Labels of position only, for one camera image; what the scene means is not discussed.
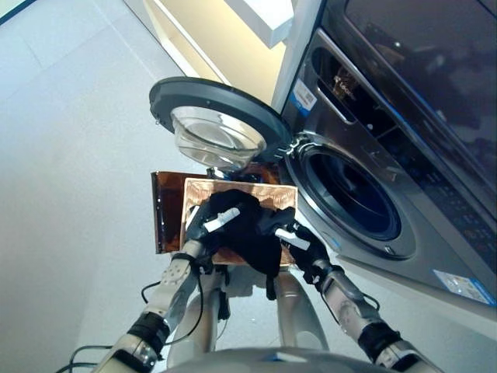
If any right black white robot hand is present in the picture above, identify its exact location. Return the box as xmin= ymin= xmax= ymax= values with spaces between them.
xmin=274 ymin=219 xmax=332 ymax=274

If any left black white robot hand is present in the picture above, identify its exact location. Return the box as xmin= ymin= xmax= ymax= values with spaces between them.
xmin=185 ymin=201 xmax=242 ymax=257

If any black garment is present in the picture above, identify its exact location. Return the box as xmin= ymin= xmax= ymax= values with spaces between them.
xmin=207 ymin=189 xmax=298 ymax=279

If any dark grey washing machine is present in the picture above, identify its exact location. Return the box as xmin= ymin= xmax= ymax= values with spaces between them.
xmin=271 ymin=26 xmax=497 ymax=308

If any square wicker laundry basket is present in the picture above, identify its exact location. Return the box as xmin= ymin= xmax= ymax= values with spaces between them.
xmin=179 ymin=177 xmax=299 ymax=269

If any right silver robot leg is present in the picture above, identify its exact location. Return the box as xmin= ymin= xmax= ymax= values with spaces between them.
xmin=266 ymin=267 xmax=331 ymax=350

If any silver robot leg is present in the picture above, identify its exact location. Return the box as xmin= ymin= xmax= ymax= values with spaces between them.
xmin=166 ymin=267 xmax=231 ymax=366
xmin=266 ymin=267 xmax=331 ymax=350

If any left silver robot leg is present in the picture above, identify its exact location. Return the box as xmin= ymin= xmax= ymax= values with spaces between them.
xmin=166 ymin=267 xmax=231 ymax=366

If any silver robot torso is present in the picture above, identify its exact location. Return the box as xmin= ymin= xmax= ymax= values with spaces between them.
xmin=162 ymin=347 xmax=412 ymax=373

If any round glass washer door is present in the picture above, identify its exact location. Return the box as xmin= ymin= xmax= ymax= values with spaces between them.
xmin=148 ymin=76 xmax=292 ymax=172

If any white blue info sticker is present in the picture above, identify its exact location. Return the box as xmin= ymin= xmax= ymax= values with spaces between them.
xmin=433 ymin=268 xmax=494 ymax=305

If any blue white barcode sticker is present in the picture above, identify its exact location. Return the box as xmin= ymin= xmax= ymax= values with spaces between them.
xmin=290 ymin=79 xmax=318 ymax=117

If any white counter cabinet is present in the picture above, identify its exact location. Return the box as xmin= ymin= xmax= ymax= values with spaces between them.
xmin=123 ymin=0 xmax=294 ymax=104

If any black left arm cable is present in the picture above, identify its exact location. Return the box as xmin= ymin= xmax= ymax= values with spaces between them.
xmin=57 ymin=267 xmax=205 ymax=373

